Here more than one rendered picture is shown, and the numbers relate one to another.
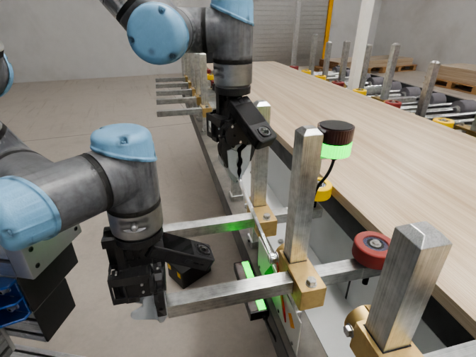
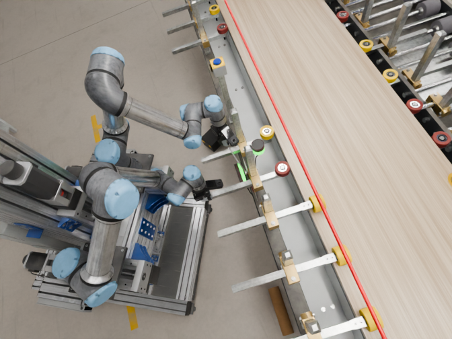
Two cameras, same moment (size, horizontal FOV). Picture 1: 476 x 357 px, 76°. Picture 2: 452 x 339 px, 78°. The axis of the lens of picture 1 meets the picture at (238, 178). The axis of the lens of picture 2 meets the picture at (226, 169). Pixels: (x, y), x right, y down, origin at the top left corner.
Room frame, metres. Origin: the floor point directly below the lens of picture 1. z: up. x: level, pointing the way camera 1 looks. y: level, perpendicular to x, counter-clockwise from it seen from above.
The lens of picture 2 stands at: (-0.20, -0.20, 2.25)
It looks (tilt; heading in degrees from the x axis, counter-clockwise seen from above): 62 degrees down; 18
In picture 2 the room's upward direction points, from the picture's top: 22 degrees counter-clockwise
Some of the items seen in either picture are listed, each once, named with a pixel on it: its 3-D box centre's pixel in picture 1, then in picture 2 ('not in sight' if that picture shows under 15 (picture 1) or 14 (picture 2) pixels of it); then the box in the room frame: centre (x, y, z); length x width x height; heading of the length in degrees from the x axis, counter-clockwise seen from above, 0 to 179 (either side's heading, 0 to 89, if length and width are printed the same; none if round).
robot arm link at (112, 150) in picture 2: not in sight; (111, 155); (0.48, 0.53, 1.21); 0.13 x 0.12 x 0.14; 1
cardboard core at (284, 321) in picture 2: not in sight; (280, 310); (-0.20, -0.18, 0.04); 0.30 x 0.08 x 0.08; 14
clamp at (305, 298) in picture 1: (299, 273); (255, 178); (0.45, -0.12, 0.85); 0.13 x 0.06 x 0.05; 14
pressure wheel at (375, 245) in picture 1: (370, 263); (282, 171); (0.47, -0.27, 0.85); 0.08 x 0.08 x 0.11
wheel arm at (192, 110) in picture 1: (197, 111); (199, 42); (1.64, 0.22, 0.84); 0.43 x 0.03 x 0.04; 104
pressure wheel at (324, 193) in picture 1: (314, 200); (267, 136); (0.71, -0.21, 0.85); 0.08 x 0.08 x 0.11
